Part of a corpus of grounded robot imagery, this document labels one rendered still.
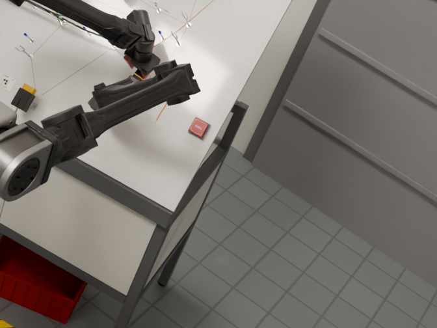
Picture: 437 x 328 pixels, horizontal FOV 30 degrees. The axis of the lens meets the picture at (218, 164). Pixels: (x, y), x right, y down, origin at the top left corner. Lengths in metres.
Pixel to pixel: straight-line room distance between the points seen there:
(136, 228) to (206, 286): 1.03
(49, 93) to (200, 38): 0.54
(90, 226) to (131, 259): 0.18
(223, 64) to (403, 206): 1.91
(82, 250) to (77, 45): 0.73
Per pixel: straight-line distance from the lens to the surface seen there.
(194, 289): 3.74
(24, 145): 1.68
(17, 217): 3.06
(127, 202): 2.72
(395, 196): 4.37
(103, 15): 2.44
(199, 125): 2.65
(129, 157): 2.70
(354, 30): 4.15
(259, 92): 4.52
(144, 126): 2.71
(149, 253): 2.84
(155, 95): 1.95
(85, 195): 2.84
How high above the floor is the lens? 2.51
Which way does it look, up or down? 34 degrees down
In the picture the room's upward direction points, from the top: 25 degrees clockwise
